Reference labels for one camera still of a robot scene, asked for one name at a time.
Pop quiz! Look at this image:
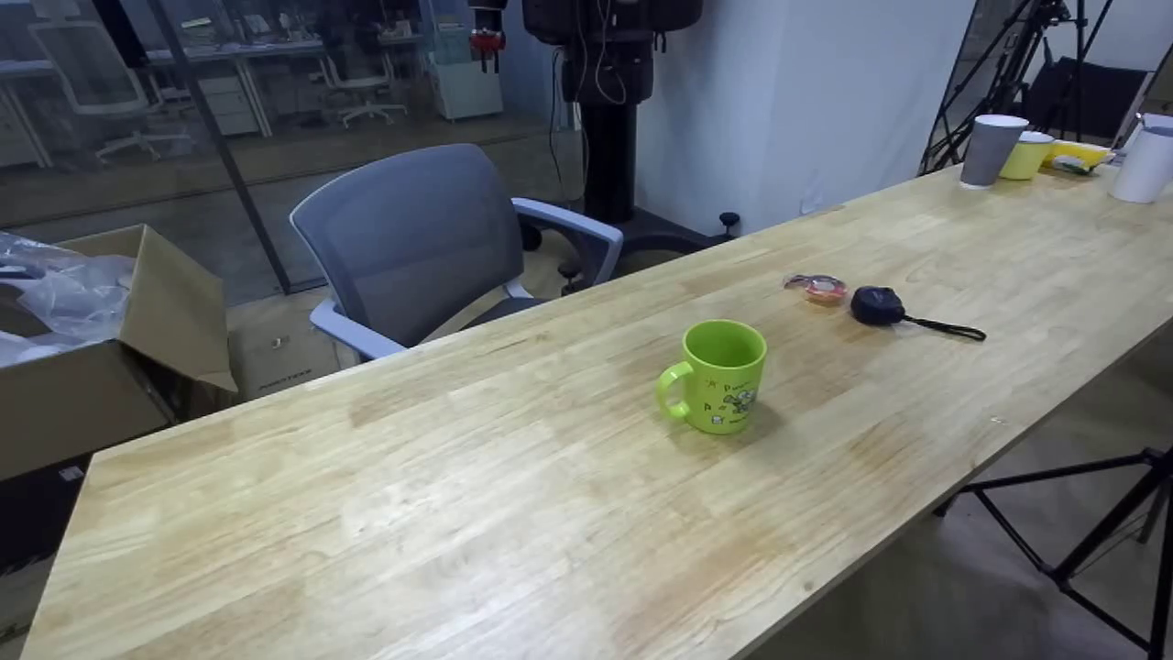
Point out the black tape measure with strap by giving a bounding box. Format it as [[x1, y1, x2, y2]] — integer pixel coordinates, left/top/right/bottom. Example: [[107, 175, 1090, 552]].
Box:
[[850, 287, 984, 340]]

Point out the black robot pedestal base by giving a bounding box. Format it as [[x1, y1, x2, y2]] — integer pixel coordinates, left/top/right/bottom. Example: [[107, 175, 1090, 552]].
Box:
[[522, 0, 740, 253]]

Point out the white cylindrical container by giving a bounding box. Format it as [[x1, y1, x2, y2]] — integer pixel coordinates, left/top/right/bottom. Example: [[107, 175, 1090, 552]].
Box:
[[1112, 115, 1173, 205]]

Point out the grey cylindrical cup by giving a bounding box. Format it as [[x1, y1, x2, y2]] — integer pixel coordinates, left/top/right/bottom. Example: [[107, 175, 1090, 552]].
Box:
[[962, 115, 1029, 189]]

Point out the yellow flat object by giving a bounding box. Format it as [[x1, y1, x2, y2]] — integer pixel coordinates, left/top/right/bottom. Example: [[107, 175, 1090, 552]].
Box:
[[1054, 139, 1113, 175]]

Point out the red clear tape dispenser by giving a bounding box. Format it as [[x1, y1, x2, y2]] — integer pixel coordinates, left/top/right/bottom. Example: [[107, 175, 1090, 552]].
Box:
[[790, 274, 846, 308]]

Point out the black tripod stand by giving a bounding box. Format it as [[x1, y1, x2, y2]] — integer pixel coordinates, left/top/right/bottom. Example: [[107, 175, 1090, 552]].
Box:
[[934, 452, 1173, 660]]

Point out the green ceramic mug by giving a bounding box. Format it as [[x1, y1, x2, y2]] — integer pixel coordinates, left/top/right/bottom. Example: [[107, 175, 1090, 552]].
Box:
[[655, 318, 766, 435]]

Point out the grey office chair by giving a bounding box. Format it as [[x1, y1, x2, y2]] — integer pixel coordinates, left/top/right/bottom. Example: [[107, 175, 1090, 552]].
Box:
[[289, 144, 622, 358]]

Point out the open cardboard box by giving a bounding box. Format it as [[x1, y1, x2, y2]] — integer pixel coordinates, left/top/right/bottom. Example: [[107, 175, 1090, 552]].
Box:
[[0, 227, 240, 477]]

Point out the yellow cup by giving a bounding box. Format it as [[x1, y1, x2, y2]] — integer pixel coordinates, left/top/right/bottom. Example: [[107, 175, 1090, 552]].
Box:
[[1002, 131, 1055, 182]]

